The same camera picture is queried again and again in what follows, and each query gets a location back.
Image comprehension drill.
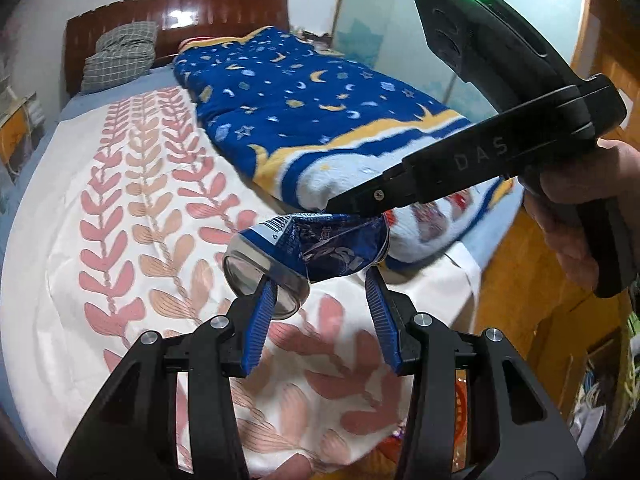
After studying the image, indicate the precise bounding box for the orange cabinet panel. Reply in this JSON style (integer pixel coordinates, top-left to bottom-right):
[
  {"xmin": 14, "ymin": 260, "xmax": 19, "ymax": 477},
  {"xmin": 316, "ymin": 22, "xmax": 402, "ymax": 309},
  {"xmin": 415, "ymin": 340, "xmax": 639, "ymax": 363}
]
[{"xmin": 0, "ymin": 110, "xmax": 27, "ymax": 163}]

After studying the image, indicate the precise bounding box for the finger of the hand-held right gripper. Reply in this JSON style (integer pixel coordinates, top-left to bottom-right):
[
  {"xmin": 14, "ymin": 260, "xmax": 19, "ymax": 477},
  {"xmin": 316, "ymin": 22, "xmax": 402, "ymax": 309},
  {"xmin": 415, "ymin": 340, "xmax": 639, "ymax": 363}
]
[{"xmin": 325, "ymin": 159, "xmax": 417, "ymax": 213}]

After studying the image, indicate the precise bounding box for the crushed blue drink can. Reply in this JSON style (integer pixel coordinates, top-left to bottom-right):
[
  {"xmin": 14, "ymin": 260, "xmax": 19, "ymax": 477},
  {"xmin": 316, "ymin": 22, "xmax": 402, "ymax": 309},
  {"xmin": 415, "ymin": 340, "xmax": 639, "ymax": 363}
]
[{"xmin": 222, "ymin": 212, "xmax": 391, "ymax": 321}]

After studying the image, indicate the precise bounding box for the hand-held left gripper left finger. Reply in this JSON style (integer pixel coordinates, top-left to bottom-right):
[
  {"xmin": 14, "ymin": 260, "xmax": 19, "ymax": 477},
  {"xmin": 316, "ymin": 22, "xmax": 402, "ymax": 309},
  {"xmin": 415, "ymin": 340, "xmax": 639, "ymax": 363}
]
[{"xmin": 57, "ymin": 277, "xmax": 278, "ymax": 480}]

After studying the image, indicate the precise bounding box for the dark wooden headboard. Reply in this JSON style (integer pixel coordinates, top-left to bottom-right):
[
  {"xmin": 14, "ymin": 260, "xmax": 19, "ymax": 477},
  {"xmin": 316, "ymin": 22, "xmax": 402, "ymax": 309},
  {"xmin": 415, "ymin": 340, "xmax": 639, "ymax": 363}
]
[{"xmin": 65, "ymin": 0, "xmax": 291, "ymax": 96}]

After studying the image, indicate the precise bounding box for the person's right hand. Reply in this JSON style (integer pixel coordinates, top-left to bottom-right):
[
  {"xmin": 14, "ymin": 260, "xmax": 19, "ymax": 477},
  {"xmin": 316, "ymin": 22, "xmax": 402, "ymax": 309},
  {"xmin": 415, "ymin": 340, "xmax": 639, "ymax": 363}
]
[{"xmin": 524, "ymin": 139, "xmax": 640, "ymax": 292}]

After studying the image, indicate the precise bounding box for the white desk shelf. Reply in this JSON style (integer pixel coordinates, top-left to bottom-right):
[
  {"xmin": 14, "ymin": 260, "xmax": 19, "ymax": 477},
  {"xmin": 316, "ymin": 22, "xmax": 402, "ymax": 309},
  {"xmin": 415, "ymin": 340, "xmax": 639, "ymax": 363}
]
[{"xmin": 0, "ymin": 87, "xmax": 48, "ymax": 171}]

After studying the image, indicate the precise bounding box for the blue star print blanket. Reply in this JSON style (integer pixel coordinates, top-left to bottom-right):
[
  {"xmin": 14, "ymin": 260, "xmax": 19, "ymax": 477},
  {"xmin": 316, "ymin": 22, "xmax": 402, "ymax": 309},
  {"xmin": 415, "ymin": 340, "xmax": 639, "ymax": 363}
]
[{"xmin": 172, "ymin": 26, "xmax": 516, "ymax": 266}]

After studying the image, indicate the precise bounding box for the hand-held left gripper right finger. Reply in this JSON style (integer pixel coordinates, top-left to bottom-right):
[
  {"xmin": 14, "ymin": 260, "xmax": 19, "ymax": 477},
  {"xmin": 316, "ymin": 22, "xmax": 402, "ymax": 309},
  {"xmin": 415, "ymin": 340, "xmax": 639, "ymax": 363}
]
[{"xmin": 365, "ymin": 266, "xmax": 586, "ymax": 480}]

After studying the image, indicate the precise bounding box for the wooden door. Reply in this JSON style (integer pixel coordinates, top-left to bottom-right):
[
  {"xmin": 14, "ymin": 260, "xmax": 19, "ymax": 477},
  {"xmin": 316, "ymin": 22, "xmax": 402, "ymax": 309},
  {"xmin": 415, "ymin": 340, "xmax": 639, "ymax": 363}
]
[{"xmin": 570, "ymin": 0, "xmax": 640, "ymax": 148}]

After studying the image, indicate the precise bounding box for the white pink leaf bedspread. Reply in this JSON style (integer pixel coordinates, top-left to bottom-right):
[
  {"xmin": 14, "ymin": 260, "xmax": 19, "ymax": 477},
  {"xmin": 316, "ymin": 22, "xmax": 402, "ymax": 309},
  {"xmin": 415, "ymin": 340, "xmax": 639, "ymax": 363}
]
[{"xmin": 0, "ymin": 85, "xmax": 481, "ymax": 480}]

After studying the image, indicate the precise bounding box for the wooden cabinet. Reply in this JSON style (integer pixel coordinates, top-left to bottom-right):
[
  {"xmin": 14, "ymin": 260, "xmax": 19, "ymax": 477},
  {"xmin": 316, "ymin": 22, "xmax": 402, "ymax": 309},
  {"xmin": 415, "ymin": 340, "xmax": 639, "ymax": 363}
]
[{"xmin": 530, "ymin": 280, "xmax": 640, "ymax": 436}]

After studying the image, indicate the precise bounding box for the pale green wardrobe door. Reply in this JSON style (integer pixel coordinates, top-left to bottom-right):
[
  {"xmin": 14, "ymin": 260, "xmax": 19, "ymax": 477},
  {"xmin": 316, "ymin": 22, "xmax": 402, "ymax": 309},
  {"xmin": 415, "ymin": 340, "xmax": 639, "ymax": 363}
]
[{"xmin": 330, "ymin": 0, "xmax": 588, "ymax": 126}]

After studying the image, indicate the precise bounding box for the grey checked pillow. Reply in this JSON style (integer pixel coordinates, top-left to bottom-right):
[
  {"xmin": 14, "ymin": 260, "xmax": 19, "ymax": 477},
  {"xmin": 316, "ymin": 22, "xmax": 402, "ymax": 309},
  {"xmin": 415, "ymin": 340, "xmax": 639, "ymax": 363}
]
[{"xmin": 80, "ymin": 21, "xmax": 160, "ymax": 93}]

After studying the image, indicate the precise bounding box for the orange packaging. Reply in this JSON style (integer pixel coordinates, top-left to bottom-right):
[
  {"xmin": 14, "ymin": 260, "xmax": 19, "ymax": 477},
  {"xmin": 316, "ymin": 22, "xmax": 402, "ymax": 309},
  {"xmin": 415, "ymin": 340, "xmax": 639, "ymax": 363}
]
[{"xmin": 380, "ymin": 370, "xmax": 471, "ymax": 478}]

